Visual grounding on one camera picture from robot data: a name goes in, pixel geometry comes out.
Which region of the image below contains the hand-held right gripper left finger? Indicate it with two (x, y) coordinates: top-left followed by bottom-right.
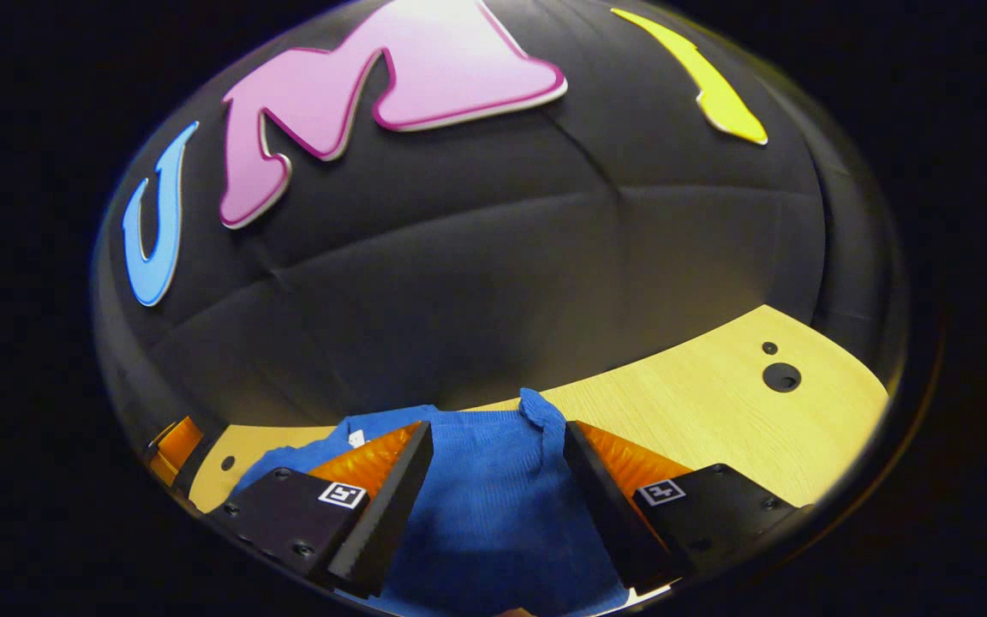
(206, 420), (434, 599)

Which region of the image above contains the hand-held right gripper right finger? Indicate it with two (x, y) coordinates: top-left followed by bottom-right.
(564, 420), (803, 592)

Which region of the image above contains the blue jacket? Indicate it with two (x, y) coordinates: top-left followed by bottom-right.
(232, 387), (631, 617)

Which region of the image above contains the black backdrop cloth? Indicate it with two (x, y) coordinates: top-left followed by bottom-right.
(91, 0), (910, 446)

